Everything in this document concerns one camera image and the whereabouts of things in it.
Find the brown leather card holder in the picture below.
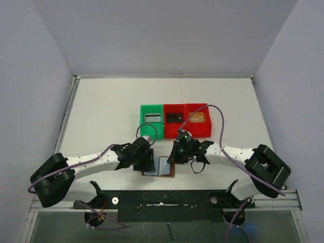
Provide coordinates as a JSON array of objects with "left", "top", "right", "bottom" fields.
[{"left": 141, "top": 156, "right": 175, "bottom": 178}]

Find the red plastic bin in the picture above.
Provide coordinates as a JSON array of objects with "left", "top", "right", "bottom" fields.
[
  {"left": 183, "top": 103, "right": 212, "bottom": 138},
  {"left": 163, "top": 104, "right": 185, "bottom": 139}
]

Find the silver credit card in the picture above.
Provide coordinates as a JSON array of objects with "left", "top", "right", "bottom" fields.
[{"left": 144, "top": 113, "right": 161, "bottom": 123}]

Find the green plastic bin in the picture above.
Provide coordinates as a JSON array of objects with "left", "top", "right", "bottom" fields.
[{"left": 140, "top": 104, "right": 164, "bottom": 140}]

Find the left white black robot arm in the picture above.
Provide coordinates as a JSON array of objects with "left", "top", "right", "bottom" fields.
[{"left": 28, "top": 136, "right": 155, "bottom": 208}]

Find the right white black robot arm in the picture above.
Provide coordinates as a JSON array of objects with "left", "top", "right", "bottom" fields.
[{"left": 167, "top": 139, "right": 291, "bottom": 207}]

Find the gold credit card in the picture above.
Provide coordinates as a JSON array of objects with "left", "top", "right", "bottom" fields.
[{"left": 189, "top": 112, "right": 205, "bottom": 123}]

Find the black credit card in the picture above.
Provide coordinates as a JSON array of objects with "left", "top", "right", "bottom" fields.
[{"left": 166, "top": 113, "right": 183, "bottom": 123}]

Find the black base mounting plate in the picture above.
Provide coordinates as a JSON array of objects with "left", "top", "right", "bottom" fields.
[{"left": 73, "top": 189, "right": 243, "bottom": 223}]

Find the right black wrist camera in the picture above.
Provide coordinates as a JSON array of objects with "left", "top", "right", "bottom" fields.
[{"left": 176, "top": 130, "right": 193, "bottom": 147}]

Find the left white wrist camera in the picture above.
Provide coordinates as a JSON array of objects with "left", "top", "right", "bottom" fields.
[{"left": 142, "top": 135, "right": 153, "bottom": 142}]

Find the aluminium frame rail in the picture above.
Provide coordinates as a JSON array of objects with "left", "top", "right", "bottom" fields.
[{"left": 28, "top": 190, "right": 303, "bottom": 212}]

